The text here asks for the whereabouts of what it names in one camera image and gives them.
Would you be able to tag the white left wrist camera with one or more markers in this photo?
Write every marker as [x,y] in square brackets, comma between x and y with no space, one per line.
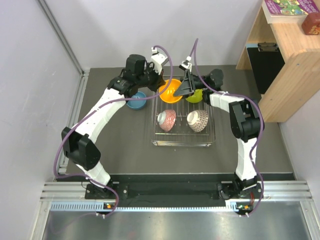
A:
[158,59]

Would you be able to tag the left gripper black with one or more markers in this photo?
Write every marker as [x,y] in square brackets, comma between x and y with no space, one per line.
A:
[159,81]

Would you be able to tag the brown lattice patterned bowl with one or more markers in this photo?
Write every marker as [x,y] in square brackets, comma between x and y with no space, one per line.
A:
[197,120]

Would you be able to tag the metal wire dish rack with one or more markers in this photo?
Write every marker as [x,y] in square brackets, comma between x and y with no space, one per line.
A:
[181,135]

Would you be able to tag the red box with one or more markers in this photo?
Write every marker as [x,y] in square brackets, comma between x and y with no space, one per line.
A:
[311,24]

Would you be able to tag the orange bowl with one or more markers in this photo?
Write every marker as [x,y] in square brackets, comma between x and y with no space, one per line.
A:
[168,95]

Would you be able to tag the aluminium frame rail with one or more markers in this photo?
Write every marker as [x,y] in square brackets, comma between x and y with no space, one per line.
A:
[76,196]

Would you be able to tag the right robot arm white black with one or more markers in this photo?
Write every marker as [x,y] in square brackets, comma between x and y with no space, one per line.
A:
[246,124]

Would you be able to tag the yellow-green bowl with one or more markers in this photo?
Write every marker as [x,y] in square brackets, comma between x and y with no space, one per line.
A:
[196,97]

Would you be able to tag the black white patterned bowl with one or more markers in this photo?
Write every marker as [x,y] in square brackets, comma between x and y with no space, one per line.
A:
[166,119]

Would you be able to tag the blue bowl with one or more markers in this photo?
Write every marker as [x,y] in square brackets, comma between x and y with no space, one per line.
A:
[139,102]

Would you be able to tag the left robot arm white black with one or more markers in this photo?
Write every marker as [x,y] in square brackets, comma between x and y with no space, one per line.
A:
[79,141]

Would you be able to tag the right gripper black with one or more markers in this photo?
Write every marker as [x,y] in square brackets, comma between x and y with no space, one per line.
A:
[187,86]

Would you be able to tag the aluminium corner post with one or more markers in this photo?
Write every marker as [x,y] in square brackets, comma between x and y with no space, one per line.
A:
[60,35]

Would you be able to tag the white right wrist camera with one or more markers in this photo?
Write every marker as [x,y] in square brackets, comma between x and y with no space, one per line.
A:
[186,64]

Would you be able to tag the black clipboard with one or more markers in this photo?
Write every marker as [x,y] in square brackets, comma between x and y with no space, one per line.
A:
[266,62]

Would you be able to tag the purple book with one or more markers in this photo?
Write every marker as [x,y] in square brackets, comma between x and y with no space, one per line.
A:
[288,11]

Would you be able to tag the wooden shelf unit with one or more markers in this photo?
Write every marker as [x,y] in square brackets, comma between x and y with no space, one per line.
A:
[299,78]

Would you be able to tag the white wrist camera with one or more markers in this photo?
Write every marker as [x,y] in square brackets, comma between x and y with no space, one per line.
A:
[186,64]
[158,59]

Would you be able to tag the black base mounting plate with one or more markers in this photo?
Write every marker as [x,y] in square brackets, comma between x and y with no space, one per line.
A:
[179,194]

